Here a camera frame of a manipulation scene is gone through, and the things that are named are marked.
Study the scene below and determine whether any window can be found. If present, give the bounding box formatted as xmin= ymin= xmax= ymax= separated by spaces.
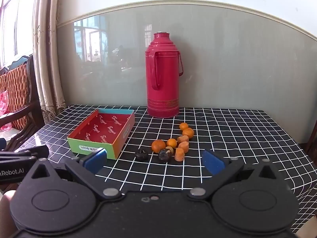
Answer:
xmin=0 ymin=0 xmax=40 ymax=68

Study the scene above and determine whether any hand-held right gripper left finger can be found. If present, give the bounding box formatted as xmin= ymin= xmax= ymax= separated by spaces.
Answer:
xmin=23 ymin=149 xmax=122 ymax=202

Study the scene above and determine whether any beige lace curtain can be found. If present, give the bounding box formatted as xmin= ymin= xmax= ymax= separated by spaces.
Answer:
xmin=32 ymin=0 xmax=67 ymax=125

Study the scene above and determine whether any colourful cardboard box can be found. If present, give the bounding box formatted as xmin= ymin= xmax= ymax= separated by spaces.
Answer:
xmin=67 ymin=108 xmax=136 ymax=160

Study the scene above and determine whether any wooden chair orange cushion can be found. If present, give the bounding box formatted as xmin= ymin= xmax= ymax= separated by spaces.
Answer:
xmin=0 ymin=54 xmax=46 ymax=152

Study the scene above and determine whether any pink plastic bag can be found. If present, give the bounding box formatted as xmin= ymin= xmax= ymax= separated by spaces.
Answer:
xmin=0 ymin=90 xmax=12 ymax=132

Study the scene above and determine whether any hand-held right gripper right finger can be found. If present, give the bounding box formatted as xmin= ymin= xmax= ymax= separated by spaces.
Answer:
xmin=187 ymin=149 xmax=285 ymax=201

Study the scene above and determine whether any person's left forearm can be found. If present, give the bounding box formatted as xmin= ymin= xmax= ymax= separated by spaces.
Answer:
xmin=0 ymin=190 xmax=17 ymax=230

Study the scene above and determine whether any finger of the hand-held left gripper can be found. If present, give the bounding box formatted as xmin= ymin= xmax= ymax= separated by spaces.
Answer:
xmin=0 ymin=145 xmax=49 ymax=158

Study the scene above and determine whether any red thermos flask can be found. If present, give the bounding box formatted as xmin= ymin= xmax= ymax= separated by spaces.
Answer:
xmin=145 ymin=32 xmax=184 ymax=118

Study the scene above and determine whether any black white checked tablecloth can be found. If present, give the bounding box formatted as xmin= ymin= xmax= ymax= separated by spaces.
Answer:
xmin=15 ymin=104 xmax=317 ymax=234

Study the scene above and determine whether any dark brown water chestnut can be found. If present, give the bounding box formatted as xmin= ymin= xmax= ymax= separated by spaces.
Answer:
xmin=135 ymin=148 xmax=149 ymax=160
xmin=158 ymin=147 xmax=174 ymax=164

